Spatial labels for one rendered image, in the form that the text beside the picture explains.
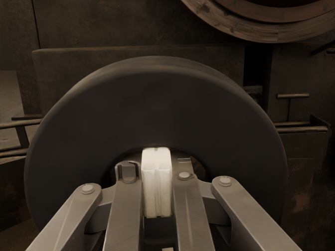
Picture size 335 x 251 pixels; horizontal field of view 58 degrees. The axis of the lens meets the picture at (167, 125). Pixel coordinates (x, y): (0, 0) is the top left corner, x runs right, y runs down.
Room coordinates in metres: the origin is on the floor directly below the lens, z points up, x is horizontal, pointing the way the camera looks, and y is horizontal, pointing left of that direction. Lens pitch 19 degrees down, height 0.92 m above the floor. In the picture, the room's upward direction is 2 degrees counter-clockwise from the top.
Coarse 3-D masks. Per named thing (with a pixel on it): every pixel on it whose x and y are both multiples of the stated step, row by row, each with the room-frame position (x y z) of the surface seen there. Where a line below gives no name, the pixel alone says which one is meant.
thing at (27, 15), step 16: (16, 0) 3.06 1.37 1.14; (32, 0) 3.36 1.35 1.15; (16, 16) 3.05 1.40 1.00; (32, 16) 3.06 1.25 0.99; (16, 32) 3.05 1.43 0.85; (32, 32) 3.06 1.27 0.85; (16, 48) 3.05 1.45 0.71; (32, 48) 3.06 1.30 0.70; (16, 64) 3.05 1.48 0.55; (32, 64) 3.06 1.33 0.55; (32, 80) 3.06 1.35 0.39; (32, 96) 3.06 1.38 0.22; (32, 112) 3.05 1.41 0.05
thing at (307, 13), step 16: (224, 0) 0.54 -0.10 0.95; (240, 0) 0.54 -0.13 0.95; (256, 0) 0.54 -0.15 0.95; (272, 0) 0.53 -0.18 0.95; (288, 0) 0.53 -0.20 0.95; (304, 0) 0.53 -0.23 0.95; (320, 0) 0.55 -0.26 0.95; (256, 16) 0.54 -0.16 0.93; (272, 16) 0.54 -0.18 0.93; (288, 16) 0.54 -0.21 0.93; (304, 16) 0.55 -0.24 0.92
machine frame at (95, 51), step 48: (48, 0) 0.70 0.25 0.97; (96, 0) 0.70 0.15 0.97; (144, 0) 0.71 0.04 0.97; (48, 48) 0.70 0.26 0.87; (96, 48) 0.66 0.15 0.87; (144, 48) 0.65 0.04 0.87; (192, 48) 0.66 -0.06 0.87; (240, 48) 0.66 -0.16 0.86; (288, 48) 0.66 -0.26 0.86; (48, 96) 0.65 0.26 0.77
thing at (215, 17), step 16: (192, 0) 0.56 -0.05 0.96; (208, 0) 0.56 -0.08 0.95; (208, 16) 0.56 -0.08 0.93; (224, 16) 0.56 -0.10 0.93; (240, 16) 0.56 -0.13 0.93; (320, 16) 0.56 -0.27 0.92; (224, 32) 0.56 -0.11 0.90; (240, 32) 0.56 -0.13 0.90; (256, 32) 0.56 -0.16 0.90; (272, 32) 0.56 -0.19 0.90; (288, 32) 0.56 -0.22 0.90; (304, 32) 0.56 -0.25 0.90; (320, 32) 0.56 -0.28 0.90
